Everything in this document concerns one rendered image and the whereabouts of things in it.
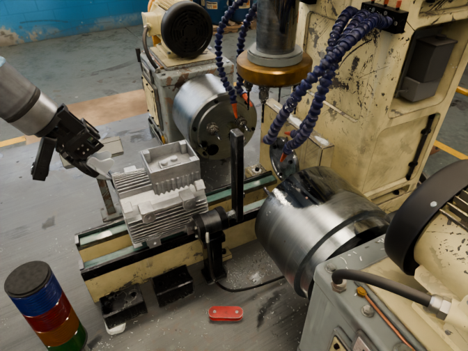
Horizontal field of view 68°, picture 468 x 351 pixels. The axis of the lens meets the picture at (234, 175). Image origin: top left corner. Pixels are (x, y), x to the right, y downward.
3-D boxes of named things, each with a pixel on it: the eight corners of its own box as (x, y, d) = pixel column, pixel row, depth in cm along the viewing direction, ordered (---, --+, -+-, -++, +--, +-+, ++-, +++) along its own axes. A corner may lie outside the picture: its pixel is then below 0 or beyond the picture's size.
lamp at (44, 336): (76, 306, 60) (69, 291, 58) (81, 336, 56) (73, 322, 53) (39, 320, 58) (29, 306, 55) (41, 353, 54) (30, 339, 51)
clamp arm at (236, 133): (240, 212, 89) (240, 126, 74) (246, 219, 87) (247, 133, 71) (228, 216, 88) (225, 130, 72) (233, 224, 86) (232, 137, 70)
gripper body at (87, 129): (106, 148, 78) (63, 113, 70) (77, 172, 78) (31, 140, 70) (101, 132, 83) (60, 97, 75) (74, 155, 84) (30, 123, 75)
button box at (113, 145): (123, 154, 109) (118, 138, 109) (124, 151, 102) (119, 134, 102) (65, 169, 103) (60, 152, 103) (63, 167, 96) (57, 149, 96)
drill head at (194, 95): (219, 112, 149) (217, 53, 133) (262, 155, 123) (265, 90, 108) (164, 125, 140) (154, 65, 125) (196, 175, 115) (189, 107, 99)
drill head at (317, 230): (313, 207, 102) (326, 135, 86) (430, 327, 73) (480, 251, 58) (237, 236, 93) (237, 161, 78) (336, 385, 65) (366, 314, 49)
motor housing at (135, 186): (187, 193, 107) (181, 142, 95) (212, 235, 93) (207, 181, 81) (122, 214, 100) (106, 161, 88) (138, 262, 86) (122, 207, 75)
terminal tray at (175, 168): (187, 161, 94) (184, 138, 90) (202, 183, 87) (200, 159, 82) (144, 173, 90) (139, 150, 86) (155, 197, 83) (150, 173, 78)
